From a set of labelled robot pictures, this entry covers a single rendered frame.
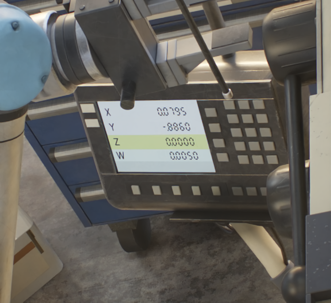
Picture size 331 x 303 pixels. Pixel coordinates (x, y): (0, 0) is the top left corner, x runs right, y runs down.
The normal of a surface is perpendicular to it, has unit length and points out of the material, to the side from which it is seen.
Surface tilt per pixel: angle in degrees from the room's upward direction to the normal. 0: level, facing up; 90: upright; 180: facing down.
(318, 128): 0
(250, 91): 71
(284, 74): 86
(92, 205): 90
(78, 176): 90
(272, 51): 54
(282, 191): 22
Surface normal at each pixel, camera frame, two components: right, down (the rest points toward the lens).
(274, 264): -0.16, 0.20
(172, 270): -0.36, -0.64
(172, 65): -0.05, 0.74
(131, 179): -0.40, 0.52
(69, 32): -0.36, -0.37
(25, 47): 0.61, 0.33
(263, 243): 0.12, -0.07
